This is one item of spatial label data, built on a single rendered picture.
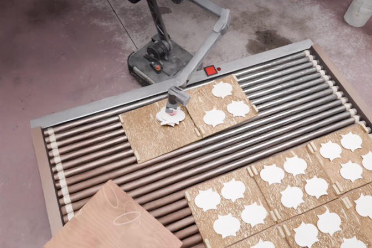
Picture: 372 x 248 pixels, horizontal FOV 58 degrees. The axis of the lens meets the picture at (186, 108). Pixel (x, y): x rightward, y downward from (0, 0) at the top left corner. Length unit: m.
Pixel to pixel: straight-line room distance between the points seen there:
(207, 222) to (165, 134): 0.57
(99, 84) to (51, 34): 0.87
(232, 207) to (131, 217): 0.56
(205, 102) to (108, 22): 2.08
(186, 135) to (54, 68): 1.97
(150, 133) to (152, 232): 0.61
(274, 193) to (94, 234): 0.99
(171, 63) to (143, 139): 1.33
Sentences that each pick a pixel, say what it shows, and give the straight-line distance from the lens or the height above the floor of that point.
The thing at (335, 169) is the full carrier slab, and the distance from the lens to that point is 2.22.
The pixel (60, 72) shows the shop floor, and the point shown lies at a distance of 3.61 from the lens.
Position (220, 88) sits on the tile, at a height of 0.95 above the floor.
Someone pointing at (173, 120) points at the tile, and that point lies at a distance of 2.04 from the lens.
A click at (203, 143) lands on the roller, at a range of 2.07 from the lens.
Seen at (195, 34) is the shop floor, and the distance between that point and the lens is 3.85.
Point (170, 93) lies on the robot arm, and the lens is 1.85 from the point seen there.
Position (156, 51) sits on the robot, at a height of 0.41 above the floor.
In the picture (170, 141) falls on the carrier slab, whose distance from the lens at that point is 2.03.
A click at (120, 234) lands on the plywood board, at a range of 1.77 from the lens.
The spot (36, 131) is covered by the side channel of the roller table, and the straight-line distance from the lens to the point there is 2.18.
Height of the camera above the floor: 2.77
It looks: 59 degrees down
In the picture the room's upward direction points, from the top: 8 degrees clockwise
